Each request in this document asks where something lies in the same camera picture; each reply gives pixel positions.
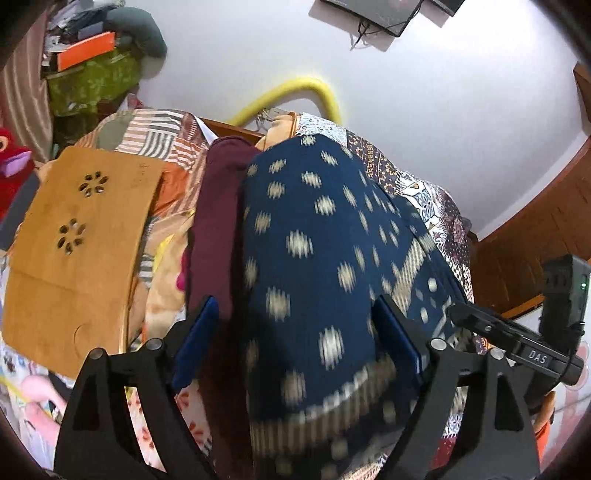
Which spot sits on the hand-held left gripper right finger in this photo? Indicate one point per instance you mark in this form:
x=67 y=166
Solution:
x=397 y=337

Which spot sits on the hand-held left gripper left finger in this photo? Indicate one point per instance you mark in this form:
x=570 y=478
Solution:
x=196 y=341

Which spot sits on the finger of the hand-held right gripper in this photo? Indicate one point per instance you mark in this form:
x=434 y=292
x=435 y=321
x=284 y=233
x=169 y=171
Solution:
x=480 y=323

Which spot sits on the navy patterned hooded jacket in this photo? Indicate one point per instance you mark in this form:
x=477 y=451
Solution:
x=323 y=277

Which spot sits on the person's right forearm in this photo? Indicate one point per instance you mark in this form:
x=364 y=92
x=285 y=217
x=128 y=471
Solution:
x=544 y=429

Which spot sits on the patchwork bed cover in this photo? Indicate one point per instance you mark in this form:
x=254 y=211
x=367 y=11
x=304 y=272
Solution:
x=161 y=286

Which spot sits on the maroon folded garment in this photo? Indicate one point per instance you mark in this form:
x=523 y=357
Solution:
x=217 y=221

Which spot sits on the wooden lap desk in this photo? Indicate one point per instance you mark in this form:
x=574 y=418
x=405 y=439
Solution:
x=69 y=277

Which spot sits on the pile of papers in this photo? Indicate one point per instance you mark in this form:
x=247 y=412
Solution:
x=18 y=369

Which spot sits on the striped patchwork quilt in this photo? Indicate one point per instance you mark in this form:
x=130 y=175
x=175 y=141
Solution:
x=152 y=134

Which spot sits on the wooden room door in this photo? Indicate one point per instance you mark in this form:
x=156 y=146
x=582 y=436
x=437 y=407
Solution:
x=584 y=85

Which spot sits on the red plush toy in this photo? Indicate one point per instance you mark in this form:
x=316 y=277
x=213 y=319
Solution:
x=14 y=157

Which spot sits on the yellow foam tube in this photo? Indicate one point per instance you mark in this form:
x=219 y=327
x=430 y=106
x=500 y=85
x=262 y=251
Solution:
x=295 y=90

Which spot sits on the green printed cloth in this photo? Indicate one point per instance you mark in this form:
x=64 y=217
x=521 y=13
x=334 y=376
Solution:
x=92 y=83

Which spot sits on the striped brown curtain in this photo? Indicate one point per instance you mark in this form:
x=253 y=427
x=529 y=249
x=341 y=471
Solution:
x=23 y=92

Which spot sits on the orange box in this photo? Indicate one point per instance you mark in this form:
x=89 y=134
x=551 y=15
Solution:
x=87 y=50

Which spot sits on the grey-green plush pillow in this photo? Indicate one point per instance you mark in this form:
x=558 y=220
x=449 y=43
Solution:
x=143 y=32

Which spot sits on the large black wall television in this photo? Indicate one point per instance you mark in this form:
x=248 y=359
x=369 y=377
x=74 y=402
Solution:
x=445 y=5

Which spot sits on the small black wall monitor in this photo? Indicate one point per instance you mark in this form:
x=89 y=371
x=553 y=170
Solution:
x=374 y=11

